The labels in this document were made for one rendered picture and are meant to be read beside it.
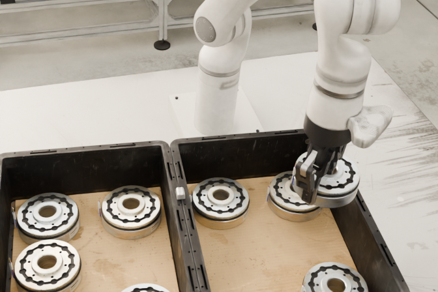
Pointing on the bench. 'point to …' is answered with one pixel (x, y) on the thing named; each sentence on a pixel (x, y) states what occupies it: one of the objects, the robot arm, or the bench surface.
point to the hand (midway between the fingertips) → (317, 185)
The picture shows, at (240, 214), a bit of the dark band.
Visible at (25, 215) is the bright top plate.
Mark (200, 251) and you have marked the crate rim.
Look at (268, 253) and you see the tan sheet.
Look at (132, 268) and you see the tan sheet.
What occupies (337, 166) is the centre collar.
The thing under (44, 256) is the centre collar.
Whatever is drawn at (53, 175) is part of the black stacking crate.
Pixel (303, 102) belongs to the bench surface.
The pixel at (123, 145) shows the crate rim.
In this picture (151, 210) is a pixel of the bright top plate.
